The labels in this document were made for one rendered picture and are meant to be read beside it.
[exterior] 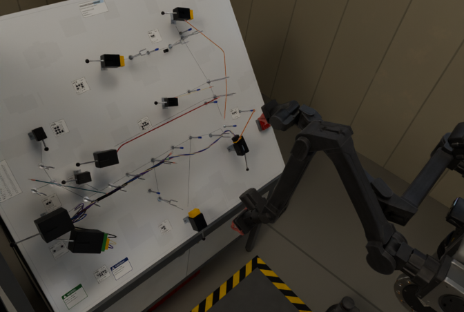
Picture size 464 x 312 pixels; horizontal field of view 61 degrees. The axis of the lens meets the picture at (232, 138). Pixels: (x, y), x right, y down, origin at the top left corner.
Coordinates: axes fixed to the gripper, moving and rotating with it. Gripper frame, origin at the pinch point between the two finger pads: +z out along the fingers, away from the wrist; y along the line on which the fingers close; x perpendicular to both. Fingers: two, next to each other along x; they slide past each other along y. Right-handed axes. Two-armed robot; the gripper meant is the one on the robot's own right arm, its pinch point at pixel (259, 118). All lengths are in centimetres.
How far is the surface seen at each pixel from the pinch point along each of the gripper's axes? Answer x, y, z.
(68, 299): -86, 25, 32
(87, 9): -38, -63, 17
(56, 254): -83, 9, 30
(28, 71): -65, -50, 20
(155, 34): -16, -48, 18
